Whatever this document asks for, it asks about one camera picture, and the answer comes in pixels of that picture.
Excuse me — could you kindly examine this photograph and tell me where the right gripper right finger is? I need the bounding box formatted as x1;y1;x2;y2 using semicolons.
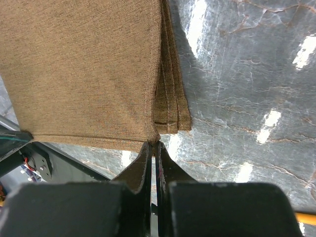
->
155;142;302;237

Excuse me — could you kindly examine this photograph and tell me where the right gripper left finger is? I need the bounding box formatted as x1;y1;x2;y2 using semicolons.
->
0;142;152;237

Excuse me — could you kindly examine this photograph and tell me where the brown cloth napkin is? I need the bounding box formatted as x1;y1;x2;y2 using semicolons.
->
0;0;191;151

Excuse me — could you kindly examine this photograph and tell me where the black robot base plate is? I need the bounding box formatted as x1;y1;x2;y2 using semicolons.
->
0;116;109;183

